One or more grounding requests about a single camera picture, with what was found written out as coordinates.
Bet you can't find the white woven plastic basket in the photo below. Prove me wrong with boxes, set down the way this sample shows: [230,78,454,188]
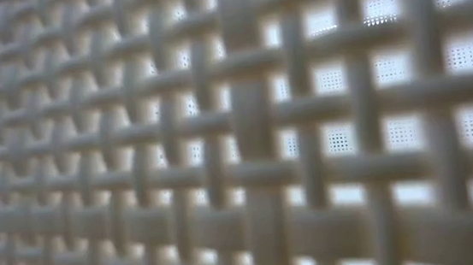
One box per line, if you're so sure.
[0,0,473,265]

